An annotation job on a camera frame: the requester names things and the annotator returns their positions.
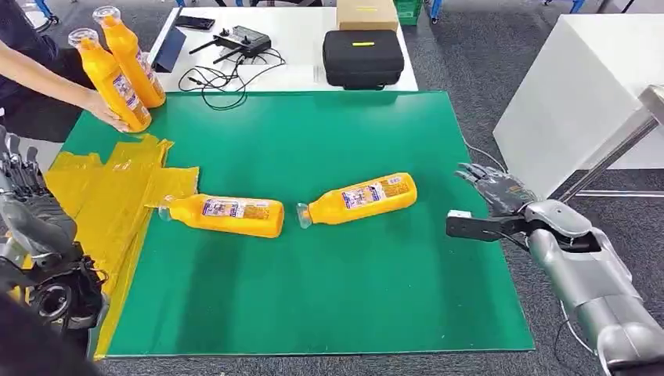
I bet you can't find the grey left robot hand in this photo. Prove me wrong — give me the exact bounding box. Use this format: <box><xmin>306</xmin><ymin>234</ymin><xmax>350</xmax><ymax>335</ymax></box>
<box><xmin>0</xmin><ymin>124</ymin><xmax>79</xmax><ymax>259</ymax></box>

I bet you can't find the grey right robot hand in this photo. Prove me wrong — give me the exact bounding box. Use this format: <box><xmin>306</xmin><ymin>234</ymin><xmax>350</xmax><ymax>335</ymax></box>
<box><xmin>454</xmin><ymin>162</ymin><xmax>538</xmax><ymax>218</ymax></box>

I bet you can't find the orange drink bottle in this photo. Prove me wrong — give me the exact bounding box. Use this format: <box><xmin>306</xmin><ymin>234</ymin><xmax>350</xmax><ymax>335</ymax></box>
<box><xmin>157</xmin><ymin>193</ymin><xmax>286</xmax><ymax>240</ymax></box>
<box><xmin>67</xmin><ymin>27</ymin><xmax>153</xmax><ymax>134</ymax></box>
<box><xmin>92</xmin><ymin>5</ymin><xmax>168</xmax><ymax>110</ymax></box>
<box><xmin>296</xmin><ymin>172</ymin><xmax>419</xmax><ymax>230</ymax></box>

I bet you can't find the yellow plastic sheet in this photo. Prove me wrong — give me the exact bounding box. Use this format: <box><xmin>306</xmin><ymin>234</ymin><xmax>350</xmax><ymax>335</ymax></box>
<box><xmin>10</xmin><ymin>133</ymin><xmax>200</xmax><ymax>362</ymax></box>

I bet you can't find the white side table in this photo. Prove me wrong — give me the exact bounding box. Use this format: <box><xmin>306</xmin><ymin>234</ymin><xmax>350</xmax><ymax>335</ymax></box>
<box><xmin>491</xmin><ymin>13</ymin><xmax>664</xmax><ymax>201</ymax></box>

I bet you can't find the person's hand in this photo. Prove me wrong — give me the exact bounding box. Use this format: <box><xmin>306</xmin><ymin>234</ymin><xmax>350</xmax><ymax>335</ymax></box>
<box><xmin>82</xmin><ymin>90</ymin><xmax>131</xmax><ymax>134</ymax></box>

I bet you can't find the person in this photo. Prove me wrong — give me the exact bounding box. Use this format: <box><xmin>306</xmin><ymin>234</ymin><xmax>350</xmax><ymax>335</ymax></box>
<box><xmin>0</xmin><ymin>0</ymin><xmax>95</xmax><ymax>143</ymax></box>

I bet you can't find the black carry case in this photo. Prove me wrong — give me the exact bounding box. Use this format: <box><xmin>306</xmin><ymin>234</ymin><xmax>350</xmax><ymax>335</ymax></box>
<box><xmin>322</xmin><ymin>28</ymin><xmax>406</xmax><ymax>92</ymax></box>

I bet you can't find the green crate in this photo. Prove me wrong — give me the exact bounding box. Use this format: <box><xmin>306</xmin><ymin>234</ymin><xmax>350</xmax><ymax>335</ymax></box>
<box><xmin>392</xmin><ymin>0</ymin><xmax>424</xmax><ymax>27</ymax></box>

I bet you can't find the blue metal leg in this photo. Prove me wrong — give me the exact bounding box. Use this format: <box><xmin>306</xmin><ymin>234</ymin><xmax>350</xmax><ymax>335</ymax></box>
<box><xmin>31</xmin><ymin>0</ymin><xmax>59</xmax><ymax>26</ymax></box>

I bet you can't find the dark blue tablet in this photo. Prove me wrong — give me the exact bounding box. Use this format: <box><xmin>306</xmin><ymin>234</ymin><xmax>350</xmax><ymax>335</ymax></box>
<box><xmin>151</xmin><ymin>26</ymin><xmax>188</xmax><ymax>74</ymax></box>

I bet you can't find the green mat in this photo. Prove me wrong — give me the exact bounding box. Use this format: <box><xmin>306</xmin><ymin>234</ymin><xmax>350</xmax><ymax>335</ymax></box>
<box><xmin>61</xmin><ymin>90</ymin><xmax>536</xmax><ymax>360</ymax></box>

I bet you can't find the cardboard box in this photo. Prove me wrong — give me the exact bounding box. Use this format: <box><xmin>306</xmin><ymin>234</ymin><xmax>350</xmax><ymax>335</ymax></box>
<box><xmin>336</xmin><ymin>0</ymin><xmax>399</xmax><ymax>33</ymax></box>

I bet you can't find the black phone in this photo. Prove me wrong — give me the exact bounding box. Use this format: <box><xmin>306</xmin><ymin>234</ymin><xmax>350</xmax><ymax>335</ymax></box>
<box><xmin>174</xmin><ymin>15</ymin><xmax>216</xmax><ymax>31</ymax></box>

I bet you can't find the black remote controller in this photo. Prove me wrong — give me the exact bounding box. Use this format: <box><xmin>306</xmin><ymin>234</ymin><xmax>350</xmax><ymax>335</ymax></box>
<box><xmin>188</xmin><ymin>25</ymin><xmax>272</xmax><ymax>65</ymax></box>

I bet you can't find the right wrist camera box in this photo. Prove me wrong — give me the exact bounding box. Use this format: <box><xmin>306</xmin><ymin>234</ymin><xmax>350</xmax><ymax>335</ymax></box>
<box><xmin>446</xmin><ymin>208</ymin><xmax>528</xmax><ymax>244</ymax></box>

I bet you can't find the steel table frame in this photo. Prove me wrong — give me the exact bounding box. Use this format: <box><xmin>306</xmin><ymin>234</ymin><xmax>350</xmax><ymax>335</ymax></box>
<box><xmin>558</xmin><ymin>84</ymin><xmax>664</xmax><ymax>204</ymax></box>

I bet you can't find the blue metal frame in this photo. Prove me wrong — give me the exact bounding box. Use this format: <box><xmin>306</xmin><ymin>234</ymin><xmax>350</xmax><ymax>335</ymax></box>
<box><xmin>428</xmin><ymin>0</ymin><xmax>585</xmax><ymax>22</ymax></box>

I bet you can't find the black cable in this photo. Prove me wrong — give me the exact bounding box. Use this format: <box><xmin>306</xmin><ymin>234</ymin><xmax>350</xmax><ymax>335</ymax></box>
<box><xmin>178</xmin><ymin>47</ymin><xmax>287</xmax><ymax>111</ymax></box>

